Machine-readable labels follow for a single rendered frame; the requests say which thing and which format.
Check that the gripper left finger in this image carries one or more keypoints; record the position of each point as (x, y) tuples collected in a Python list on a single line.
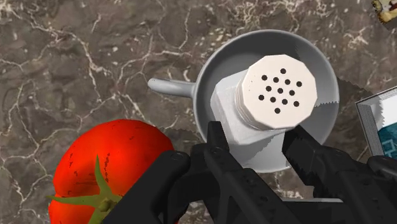
[(223, 173)]

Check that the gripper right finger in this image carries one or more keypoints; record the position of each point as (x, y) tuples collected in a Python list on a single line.
[(335, 173)]

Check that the white salt shaker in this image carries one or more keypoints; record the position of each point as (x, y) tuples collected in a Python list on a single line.
[(273, 93)]

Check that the grey framed box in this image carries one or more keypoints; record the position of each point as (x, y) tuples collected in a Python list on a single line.
[(372, 124)]

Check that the red tomato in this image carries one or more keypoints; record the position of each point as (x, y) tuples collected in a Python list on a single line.
[(124, 155)]

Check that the yellow brown food piece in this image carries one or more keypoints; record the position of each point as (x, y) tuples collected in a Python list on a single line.
[(387, 11)]

